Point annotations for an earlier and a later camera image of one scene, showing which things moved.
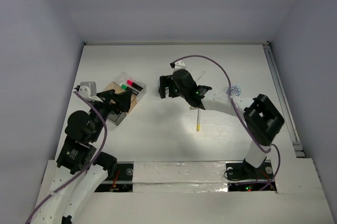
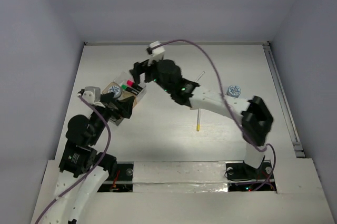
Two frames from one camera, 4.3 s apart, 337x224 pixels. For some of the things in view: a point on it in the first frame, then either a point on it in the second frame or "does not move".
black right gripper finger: (164, 83) → (136, 76)
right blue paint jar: (235, 90) does not move
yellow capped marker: (198, 120) does not move
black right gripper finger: (171, 86) → (140, 69)
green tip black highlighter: (125, 87) does not move
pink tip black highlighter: (130, 83) does not move
